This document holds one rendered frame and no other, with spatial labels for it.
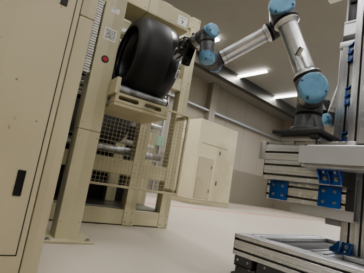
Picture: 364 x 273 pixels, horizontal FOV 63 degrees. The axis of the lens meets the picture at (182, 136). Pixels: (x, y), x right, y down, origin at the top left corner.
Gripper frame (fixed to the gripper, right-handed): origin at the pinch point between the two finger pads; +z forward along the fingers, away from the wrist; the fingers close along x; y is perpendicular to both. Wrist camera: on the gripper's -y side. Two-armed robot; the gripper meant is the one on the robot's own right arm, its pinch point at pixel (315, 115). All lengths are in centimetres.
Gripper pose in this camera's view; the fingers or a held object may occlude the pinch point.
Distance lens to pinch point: 242.4
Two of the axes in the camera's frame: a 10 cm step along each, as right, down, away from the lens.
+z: -2.8, 1.1, 9.5
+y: -0.3, 9.9, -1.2
